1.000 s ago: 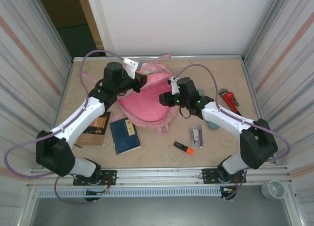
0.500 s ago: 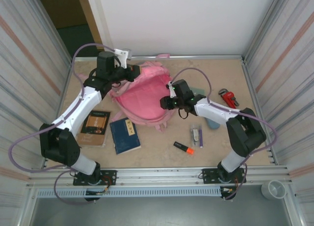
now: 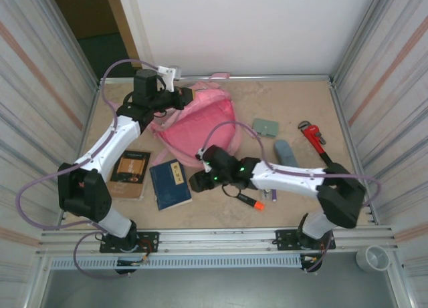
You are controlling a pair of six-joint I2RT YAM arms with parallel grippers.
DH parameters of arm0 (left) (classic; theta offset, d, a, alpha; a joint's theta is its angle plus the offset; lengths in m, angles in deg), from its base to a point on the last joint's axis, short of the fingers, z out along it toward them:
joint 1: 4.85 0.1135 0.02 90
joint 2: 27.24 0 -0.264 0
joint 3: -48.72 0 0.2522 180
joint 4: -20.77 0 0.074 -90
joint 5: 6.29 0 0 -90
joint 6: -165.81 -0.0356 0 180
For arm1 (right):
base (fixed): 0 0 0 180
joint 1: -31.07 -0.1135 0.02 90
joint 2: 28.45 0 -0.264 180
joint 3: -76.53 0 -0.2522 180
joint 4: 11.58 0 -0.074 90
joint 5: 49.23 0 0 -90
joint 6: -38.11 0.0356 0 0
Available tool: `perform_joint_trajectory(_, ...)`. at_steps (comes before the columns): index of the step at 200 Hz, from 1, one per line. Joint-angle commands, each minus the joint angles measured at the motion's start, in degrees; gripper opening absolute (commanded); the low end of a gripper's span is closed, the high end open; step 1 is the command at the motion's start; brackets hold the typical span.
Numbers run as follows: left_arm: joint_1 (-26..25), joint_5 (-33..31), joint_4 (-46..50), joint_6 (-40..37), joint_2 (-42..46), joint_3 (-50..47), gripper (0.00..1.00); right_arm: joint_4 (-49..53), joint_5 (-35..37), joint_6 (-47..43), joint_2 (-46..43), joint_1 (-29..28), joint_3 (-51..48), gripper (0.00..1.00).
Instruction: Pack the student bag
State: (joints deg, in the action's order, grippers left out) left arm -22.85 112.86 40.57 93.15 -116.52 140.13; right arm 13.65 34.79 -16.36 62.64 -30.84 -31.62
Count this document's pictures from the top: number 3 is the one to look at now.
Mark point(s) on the blue book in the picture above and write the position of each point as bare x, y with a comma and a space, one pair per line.
170, 187

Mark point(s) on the pink backpack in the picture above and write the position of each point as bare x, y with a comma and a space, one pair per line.
204, 127

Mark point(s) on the black orange highlighter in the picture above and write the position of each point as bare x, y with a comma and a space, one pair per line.
249, 201

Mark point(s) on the clear stationery pouch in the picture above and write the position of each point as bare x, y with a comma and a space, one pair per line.
272, 195

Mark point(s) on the green wallet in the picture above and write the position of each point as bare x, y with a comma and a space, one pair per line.
265, 127

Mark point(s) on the blue-grey oval case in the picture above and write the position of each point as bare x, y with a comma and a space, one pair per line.
286, 152

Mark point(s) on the brown book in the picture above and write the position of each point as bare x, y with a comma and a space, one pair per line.
128, 174

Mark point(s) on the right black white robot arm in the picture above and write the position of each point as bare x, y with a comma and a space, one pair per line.
294, 181

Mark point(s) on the red pipe wrench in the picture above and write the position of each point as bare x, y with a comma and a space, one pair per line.
314, 136

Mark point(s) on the grey tape roll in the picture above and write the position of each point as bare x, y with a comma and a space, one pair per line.
372, 258

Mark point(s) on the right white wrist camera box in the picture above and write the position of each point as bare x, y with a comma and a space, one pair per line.
202, 156

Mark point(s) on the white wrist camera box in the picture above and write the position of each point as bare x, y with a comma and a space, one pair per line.
168, 72
202, 156

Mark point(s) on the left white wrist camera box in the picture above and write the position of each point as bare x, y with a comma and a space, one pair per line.
168, 72

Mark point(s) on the aluminium mounting rail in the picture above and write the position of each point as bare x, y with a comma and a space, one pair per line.
217, 236

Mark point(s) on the brown door frame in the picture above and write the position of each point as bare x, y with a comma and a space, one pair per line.
125, 30

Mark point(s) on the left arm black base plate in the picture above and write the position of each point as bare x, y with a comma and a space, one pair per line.
148, 241

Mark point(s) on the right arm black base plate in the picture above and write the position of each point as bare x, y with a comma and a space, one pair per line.
286, 239

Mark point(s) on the aluminium table edge frame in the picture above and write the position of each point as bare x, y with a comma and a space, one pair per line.
284, 77

